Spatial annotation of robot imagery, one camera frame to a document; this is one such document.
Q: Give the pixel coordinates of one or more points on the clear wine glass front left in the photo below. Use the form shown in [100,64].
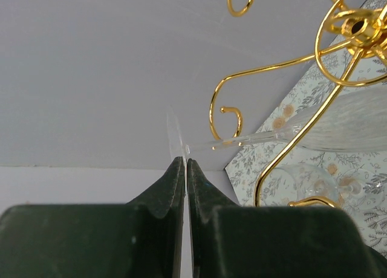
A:
[361,190]

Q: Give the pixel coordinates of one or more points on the floral patterned table mat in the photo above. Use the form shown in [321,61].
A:
[349,54]

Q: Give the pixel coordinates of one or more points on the ribbed clear wine glass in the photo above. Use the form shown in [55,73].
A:
[354,122]

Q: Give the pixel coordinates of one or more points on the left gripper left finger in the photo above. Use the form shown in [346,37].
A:
[141,238]

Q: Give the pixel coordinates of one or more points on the clear wine glass back left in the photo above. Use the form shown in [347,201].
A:
[296,182]

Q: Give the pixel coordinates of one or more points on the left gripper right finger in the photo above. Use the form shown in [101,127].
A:
[229,240]

